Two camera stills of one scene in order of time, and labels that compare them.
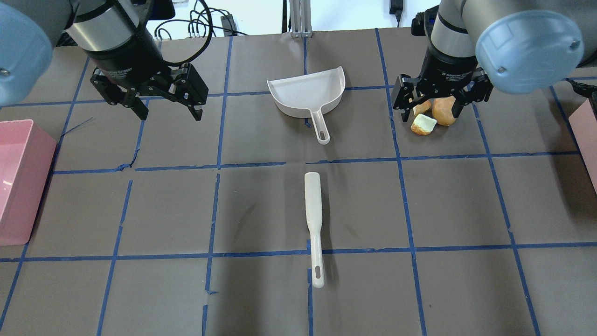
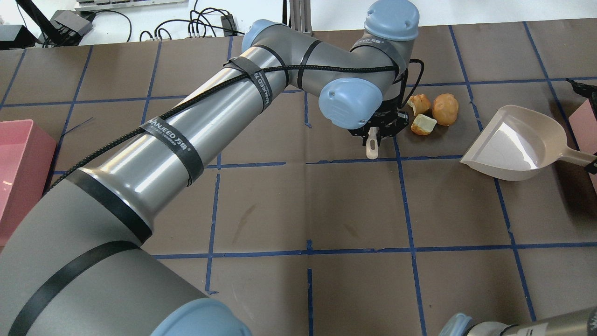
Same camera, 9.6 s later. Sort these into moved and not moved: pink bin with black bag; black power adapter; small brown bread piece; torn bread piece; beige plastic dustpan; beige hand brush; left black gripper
Moved: beige hand brush; beige plastic dustpan; left black gripper
Not moved: pink bin with black bag; small brown bread piece; torn bread piece; black power adapter
